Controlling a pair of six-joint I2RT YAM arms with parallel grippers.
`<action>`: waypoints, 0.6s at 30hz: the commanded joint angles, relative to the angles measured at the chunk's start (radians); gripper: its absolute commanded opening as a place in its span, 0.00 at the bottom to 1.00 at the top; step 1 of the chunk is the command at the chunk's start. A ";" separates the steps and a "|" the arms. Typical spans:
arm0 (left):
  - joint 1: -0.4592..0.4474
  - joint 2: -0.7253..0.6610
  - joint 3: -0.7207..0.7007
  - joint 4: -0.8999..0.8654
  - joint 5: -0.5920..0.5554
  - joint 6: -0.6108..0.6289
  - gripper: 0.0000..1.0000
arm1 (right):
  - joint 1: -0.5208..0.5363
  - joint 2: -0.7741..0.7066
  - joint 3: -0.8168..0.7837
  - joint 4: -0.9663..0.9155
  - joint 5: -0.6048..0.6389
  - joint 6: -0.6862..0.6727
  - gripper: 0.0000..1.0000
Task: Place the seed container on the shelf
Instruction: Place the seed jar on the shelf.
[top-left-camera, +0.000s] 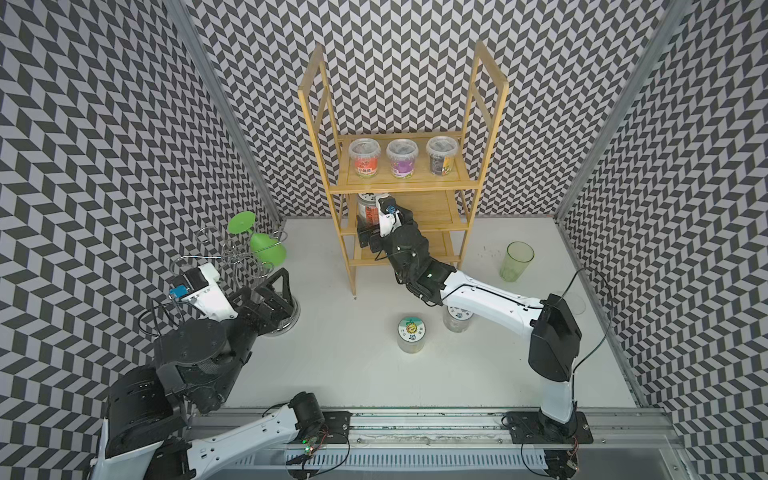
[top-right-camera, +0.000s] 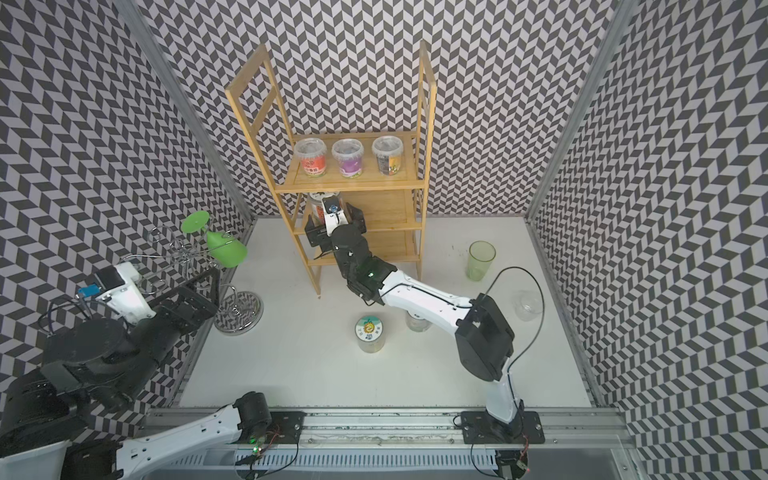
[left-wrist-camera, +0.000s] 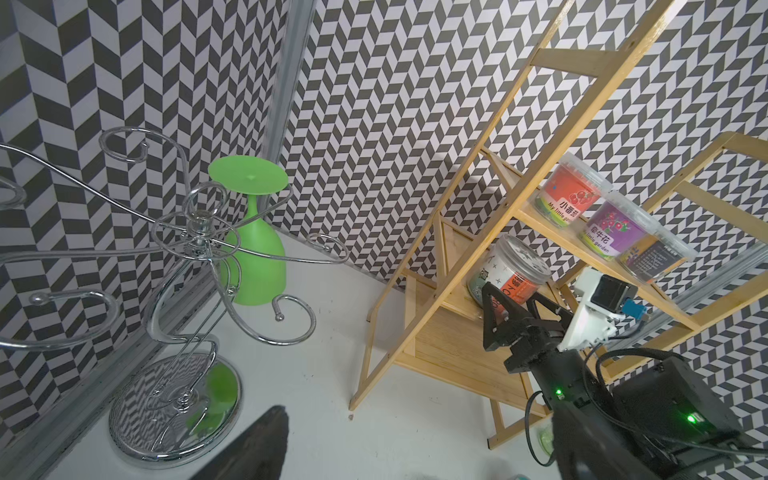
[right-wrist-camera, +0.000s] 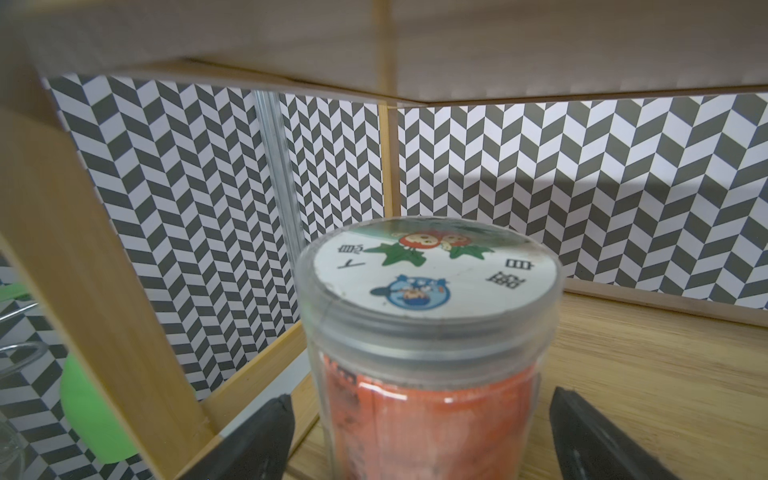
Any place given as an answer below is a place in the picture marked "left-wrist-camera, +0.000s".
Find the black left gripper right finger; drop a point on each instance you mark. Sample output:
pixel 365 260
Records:
pixel 583 451

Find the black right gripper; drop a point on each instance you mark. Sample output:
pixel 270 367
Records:
pixel 532 332

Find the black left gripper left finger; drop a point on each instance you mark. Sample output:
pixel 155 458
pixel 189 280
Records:
pixel 258 453

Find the carrot seed container red label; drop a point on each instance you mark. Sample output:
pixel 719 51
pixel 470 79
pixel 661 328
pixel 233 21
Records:
pixel 511 266

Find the small purple seed jar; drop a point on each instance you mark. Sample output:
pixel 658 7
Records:
pixel 617 225

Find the small clear seed jar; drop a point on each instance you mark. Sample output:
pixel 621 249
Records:
pixel 656 254

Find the red tomato seed container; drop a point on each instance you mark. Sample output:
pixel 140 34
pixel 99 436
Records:
pixel 571 189

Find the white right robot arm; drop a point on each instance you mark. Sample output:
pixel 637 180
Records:
pixel 664 423

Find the green plastic wine glass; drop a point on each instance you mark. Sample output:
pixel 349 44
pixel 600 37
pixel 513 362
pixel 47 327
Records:
pixel 262 278

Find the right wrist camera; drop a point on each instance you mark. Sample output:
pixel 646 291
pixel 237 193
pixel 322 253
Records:
pixel 607 312

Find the chrome wire glass rack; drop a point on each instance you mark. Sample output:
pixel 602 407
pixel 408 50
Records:
pixel 179 408

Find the right aluminium corner post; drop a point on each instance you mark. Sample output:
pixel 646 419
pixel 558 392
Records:
pixel 725 276

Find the aluminium corner post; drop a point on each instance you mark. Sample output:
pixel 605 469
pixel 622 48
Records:
pixel 725 276
pixel 289 58

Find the left aluminium corner post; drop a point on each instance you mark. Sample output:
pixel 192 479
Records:
pixel 289 58

